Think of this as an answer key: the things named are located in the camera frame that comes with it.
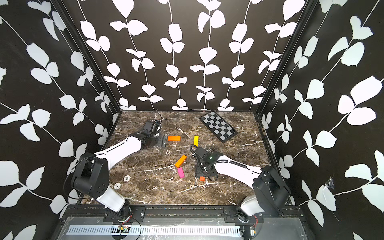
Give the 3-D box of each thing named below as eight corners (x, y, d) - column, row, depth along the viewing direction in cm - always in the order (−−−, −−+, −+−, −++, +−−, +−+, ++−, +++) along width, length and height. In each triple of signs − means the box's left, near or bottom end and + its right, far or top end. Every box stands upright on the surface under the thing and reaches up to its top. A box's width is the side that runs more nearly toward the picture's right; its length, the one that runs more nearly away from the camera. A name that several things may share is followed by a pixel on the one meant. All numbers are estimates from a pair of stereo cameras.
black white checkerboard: (222, 144, 104) (223, 141, 101) (199, 119, 118) (199, 117, 116) (236, 134, 109) (237, 132, 107) (213, 112, 124) (213, 110, 121)
